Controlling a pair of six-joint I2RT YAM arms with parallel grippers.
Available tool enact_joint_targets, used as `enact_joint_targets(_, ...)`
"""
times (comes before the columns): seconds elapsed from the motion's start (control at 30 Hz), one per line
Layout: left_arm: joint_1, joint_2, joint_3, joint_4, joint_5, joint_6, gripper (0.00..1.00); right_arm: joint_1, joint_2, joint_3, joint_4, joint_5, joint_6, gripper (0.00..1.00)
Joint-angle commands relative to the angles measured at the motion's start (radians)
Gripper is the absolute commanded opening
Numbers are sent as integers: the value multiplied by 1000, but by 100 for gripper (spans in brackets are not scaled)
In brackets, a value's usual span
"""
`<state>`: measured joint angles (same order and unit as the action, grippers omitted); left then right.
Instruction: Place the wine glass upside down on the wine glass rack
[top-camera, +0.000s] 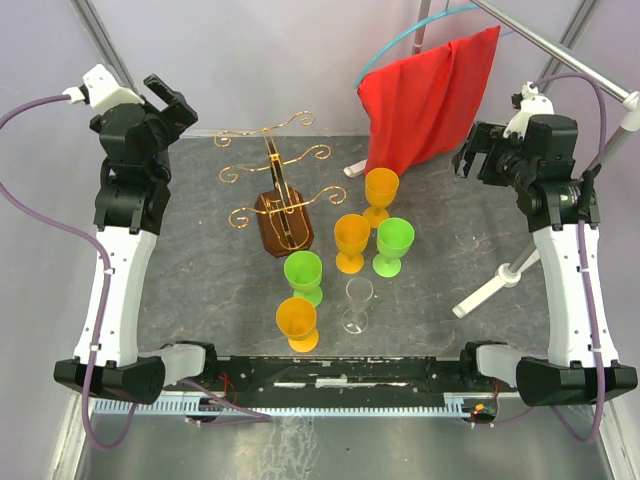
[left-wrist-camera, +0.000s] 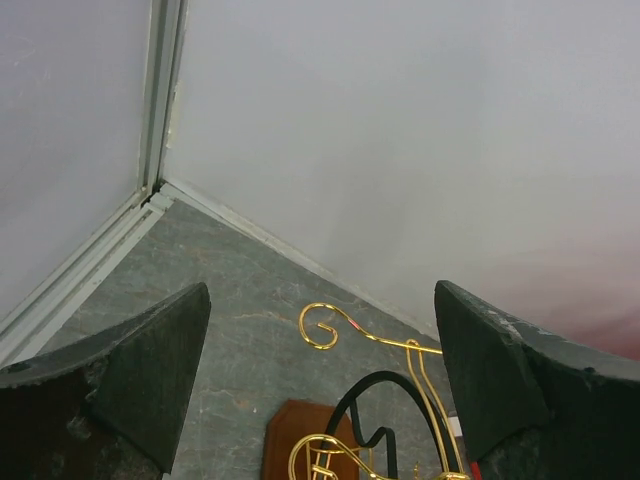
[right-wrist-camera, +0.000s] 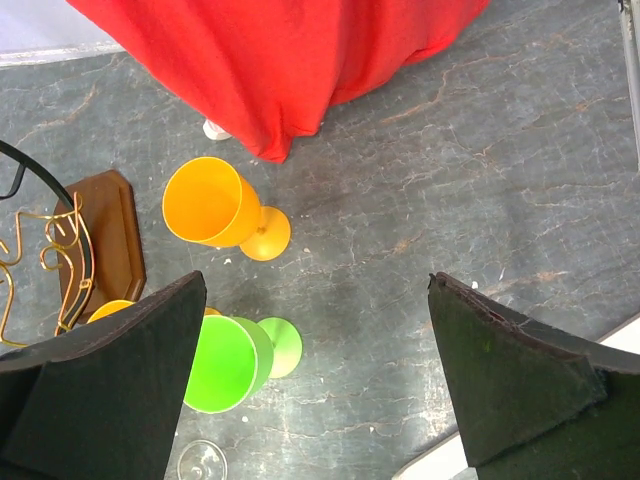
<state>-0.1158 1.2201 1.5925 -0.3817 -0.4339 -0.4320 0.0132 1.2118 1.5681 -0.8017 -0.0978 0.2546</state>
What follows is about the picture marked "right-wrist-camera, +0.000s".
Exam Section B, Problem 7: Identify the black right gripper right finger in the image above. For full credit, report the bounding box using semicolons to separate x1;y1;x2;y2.
428;272;639;479

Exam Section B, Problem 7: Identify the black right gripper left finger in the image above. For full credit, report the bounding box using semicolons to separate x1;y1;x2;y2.
1;271;206;479

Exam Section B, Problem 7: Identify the orange plastic goblet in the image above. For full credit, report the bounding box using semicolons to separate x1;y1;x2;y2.
86;300;221;323
162;157;292;262

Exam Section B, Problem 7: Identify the green plastic goblet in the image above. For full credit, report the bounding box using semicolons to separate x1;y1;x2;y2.
184;315;303;414

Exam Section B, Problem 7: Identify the gold wire glass rack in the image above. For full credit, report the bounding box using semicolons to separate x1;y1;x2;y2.
1;142;146;336

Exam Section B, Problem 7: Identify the clear wine glass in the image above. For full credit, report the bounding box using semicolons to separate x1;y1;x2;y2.
176;439;228;480

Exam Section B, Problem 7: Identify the red cloth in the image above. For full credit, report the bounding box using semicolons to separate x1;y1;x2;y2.
74;0;486;163

